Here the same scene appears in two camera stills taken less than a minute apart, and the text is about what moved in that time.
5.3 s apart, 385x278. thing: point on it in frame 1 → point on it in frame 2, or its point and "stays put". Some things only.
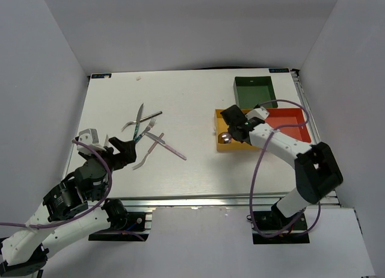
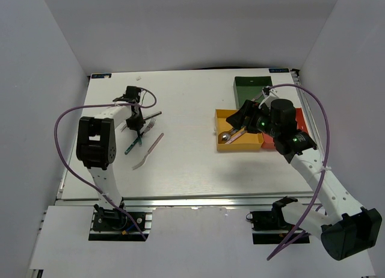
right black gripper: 242,114 → 237,120
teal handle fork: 151,124 stays put
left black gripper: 127,154 → 138,123
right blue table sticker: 279,70 stays put
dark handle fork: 142,120 stays put
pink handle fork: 149,151 stays put
